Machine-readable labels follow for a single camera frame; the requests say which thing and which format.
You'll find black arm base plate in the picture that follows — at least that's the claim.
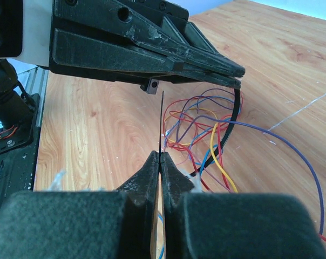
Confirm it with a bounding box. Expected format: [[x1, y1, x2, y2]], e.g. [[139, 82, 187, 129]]
[[0, 92, 41, 207]]

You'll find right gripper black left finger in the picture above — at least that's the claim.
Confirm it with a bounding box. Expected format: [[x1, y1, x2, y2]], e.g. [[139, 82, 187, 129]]
[[0, 151, 159, 258]]

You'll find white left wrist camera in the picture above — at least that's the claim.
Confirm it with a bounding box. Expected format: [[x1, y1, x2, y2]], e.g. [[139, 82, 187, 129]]
[[0, 1, 53, 67]]

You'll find black zip tie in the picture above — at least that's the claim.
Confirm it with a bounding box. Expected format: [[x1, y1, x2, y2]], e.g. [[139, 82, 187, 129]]
[[165, 83, 242, 177]]

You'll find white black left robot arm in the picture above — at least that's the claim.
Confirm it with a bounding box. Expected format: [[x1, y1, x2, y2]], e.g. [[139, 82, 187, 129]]
[[0, 1, 245, 128]]

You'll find long red wire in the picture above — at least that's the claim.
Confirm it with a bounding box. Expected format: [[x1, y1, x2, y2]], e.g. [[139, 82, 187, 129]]
[[162, 98, 245, 193]]

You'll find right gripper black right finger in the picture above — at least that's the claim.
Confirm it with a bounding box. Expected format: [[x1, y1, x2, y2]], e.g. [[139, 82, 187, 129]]
[[160, 152, 326, 258]]

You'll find dark purple wire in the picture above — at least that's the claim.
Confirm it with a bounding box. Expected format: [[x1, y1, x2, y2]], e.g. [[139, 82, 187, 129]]
[[164, 88, 325, 237]]

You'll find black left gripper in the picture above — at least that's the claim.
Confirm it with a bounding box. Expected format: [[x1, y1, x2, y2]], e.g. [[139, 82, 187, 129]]
[[48, 0, 246, 95]]

